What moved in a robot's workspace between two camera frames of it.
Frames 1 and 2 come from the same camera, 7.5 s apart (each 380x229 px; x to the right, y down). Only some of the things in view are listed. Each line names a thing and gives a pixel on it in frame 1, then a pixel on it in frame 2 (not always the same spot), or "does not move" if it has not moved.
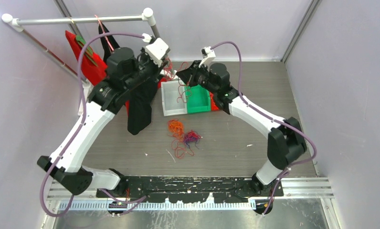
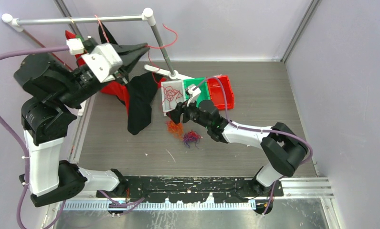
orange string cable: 176,127 does not move
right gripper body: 198,76 to 190,112
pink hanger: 103,32 does not move
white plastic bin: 174,100 does not move
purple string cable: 192,136 does not move
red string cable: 183,89 to 172,96
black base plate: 194,189 does not move
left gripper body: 145,68 to 80,80
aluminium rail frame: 294,189 does not move
